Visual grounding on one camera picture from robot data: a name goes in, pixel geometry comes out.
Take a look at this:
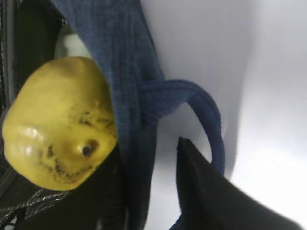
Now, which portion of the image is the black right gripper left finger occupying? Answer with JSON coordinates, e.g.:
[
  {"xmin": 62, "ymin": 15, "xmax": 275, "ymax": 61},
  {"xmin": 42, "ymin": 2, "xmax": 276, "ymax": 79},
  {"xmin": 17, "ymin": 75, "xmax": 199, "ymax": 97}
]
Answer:
[{"xmin": 22, "ymin": 147, "xmax": 126, "ymax": 230}]

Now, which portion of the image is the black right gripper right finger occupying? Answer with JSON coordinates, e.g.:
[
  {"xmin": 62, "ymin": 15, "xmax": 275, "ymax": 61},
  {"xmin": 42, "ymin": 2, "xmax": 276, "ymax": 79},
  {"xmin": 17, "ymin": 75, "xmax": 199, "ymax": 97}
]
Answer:
[{"xmin": 176, "ymin": 138, "xmax": 302, "ymax": 230}]

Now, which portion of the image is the yellow bell pepper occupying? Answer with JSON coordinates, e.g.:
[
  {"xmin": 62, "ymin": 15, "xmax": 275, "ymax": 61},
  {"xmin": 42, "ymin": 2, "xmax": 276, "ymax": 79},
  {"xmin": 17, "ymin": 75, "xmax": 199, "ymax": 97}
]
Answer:
[{"xmin": 2, "ymin": 57, "xmax": 118, "ymax": 191}]

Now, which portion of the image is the dark blue lunch bag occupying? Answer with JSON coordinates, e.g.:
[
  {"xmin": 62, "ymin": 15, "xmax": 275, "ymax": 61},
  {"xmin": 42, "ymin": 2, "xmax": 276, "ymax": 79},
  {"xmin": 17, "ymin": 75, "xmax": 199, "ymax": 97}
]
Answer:
[{"xmin": 0, "ymin": 0, "xmax": 225, "ymax": 230}]

